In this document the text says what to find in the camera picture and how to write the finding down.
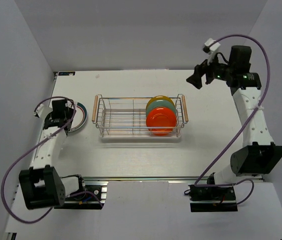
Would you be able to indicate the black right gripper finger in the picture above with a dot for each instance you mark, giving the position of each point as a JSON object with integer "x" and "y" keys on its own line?
{"x": 196, "y": 78}
{"x": 210, "y": 76}

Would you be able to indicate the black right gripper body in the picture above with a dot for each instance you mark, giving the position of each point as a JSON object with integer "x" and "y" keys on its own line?
{"x": 220, "y": 70}

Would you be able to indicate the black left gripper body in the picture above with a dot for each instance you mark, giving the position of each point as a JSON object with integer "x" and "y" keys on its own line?
{"x": 71, "y": 114}

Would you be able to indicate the green red rimmed plate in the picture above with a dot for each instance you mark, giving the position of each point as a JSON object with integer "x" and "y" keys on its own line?
{"x": 80, "y": 119}

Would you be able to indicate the teal plate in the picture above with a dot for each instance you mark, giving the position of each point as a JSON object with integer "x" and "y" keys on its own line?
{"x": 159, "y": 104}

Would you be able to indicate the orange plate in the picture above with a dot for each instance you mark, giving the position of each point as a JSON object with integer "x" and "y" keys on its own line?
{"x": 161, "y": 121}

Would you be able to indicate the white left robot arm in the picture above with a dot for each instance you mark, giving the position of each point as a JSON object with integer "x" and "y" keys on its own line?
{"x": 41, "y": 185}

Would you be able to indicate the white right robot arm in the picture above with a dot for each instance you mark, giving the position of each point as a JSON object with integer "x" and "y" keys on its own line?
{"x": 259, "y": 153}

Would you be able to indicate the yellow plate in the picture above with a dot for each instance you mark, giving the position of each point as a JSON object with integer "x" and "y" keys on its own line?
{"x": 159, "y": 97}

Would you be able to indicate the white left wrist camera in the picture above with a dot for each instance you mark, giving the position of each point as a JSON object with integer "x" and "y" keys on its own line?
{"x": 42, "y": 111}

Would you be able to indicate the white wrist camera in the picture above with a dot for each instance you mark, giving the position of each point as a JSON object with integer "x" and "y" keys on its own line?
{"x": 42, "y": 111}
{"x": 211, "y": 48}

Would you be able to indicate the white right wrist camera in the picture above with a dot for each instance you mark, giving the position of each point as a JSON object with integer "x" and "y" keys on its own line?
{"x": 211, "y": 48}

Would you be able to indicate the metal wire dish rack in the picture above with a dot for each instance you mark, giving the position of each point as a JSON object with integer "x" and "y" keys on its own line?
{"x": 125, "y": 118}

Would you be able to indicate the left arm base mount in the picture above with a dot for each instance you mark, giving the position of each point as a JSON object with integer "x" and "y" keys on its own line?
{"x": 86, "y": 201}

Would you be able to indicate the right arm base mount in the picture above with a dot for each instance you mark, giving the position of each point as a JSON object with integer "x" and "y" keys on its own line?
{"x": 211, "y": 199}

